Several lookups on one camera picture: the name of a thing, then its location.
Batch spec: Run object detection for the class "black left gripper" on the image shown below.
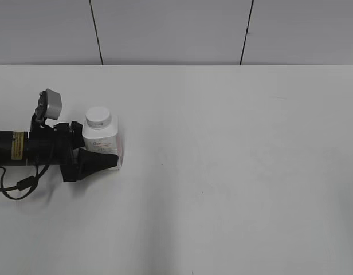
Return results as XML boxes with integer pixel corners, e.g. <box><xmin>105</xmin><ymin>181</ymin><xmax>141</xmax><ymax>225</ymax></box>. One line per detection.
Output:
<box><xmin>26</xmin><ymin>121</ymin><xmax>119</xmax><ymax>182</ymax></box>

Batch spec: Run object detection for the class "white yili changqing bottle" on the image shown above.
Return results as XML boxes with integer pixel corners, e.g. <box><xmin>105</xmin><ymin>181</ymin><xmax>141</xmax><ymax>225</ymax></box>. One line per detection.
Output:
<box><xmin>82</xmin><ymin>116</ymin><xmax>123</xmax><ymax>170</ymax></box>

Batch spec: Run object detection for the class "white round bottle cap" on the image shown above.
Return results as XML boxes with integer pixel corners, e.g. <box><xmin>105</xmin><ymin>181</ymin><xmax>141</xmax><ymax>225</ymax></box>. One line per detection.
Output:
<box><xmin>85</xmin><ymin>106</ymin><xmax>112</xmax><ymax>128</ymax></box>

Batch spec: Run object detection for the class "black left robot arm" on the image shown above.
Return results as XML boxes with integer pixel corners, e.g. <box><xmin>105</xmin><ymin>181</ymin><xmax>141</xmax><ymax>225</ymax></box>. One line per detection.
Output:
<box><xmin>0</xmin><ymin>121</ymin><xmax>119</xmax><ymax>182</ymax></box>

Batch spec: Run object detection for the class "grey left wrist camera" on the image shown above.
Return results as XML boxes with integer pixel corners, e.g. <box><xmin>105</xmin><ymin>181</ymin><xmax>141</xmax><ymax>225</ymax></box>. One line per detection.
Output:
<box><xmin>34</xmin><ymin>88</ymin><xmax>62</xmax><ymax>124</ymax></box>

